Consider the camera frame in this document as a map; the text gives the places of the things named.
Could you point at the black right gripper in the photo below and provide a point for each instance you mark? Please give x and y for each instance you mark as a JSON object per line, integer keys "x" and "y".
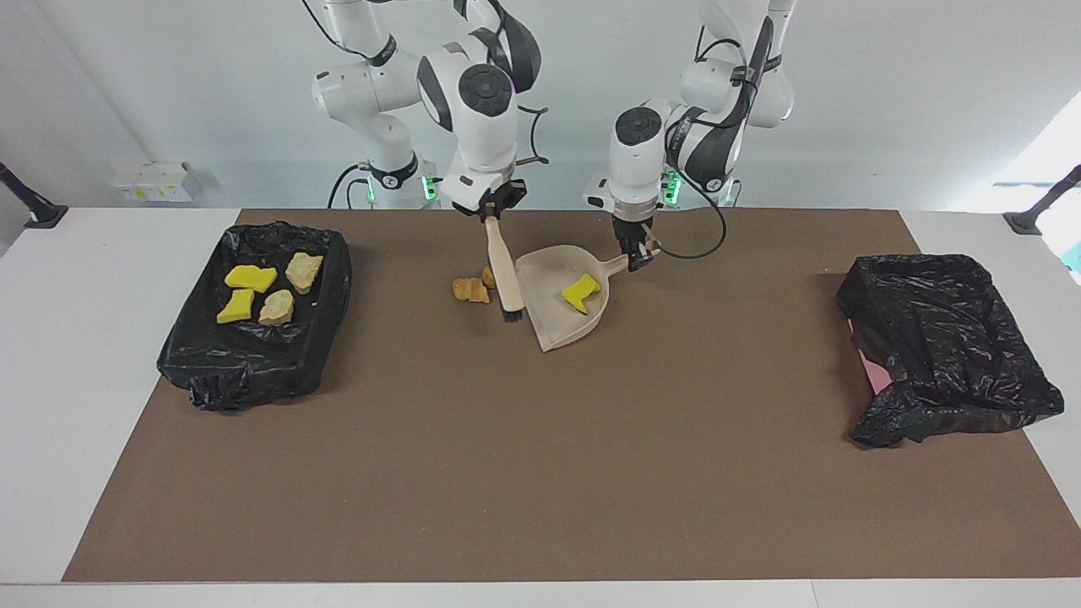
{"x": 500, "y": 196}

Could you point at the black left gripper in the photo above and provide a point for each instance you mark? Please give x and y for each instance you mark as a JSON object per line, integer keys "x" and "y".
{"x": 633, "y": 230}

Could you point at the beige hand brush black bristles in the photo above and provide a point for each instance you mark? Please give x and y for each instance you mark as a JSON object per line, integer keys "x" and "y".
{"x": 504, "y": 270}

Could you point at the brown bread roll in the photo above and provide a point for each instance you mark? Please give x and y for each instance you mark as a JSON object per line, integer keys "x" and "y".
{"x": 488, "y": 277}

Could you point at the notched yellow sponge piece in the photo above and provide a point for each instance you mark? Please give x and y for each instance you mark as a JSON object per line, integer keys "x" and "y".
{"x": 581, "y": 291}

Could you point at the striped orange bread piece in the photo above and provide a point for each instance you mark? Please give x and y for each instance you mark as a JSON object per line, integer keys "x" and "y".
{"x": 469, "y": 290}

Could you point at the beige plastic dustpan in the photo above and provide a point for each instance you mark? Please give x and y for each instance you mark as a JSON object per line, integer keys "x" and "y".
{"x": 549, "y": 295}

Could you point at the orange striped scrap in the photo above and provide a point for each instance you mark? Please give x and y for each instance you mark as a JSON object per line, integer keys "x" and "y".
{"x": 302, "y": 272}

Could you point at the pale tan scrap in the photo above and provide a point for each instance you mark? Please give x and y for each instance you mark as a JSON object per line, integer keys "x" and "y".
{"x": 277, "y": 309}

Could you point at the large yellow sponge piece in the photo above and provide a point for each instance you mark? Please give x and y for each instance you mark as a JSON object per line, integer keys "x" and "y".
{"x": 249, "y": 277}

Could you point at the small yellow green sponge piece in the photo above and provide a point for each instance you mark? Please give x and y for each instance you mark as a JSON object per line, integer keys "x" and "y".
{"x": 236, "y": 308}

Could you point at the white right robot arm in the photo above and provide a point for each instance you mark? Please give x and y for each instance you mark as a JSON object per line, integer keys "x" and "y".
{"x": 481, "y": 127}

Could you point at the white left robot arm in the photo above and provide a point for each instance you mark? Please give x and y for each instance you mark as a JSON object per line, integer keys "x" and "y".
{"x": 638, "y": 160}

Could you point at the pink plastic bin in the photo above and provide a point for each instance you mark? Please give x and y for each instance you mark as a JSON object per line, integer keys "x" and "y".
{"x": 877, "y": 376}

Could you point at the black plastic trash bag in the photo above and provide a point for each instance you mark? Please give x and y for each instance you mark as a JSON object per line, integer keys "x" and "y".
{"x": 946, "y": 355}
{"x": 253, "y": 363}

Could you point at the brown table mat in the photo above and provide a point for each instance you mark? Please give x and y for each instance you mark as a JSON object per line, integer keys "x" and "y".
{"x": 591, "y": 473}

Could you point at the teal plastic object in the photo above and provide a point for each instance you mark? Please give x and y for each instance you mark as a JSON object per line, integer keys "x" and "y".
{"x": 1074, "y": 256}

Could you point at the white wall boxes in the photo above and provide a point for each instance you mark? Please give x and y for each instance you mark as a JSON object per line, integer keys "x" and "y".
{"x": 156, "y": 181}

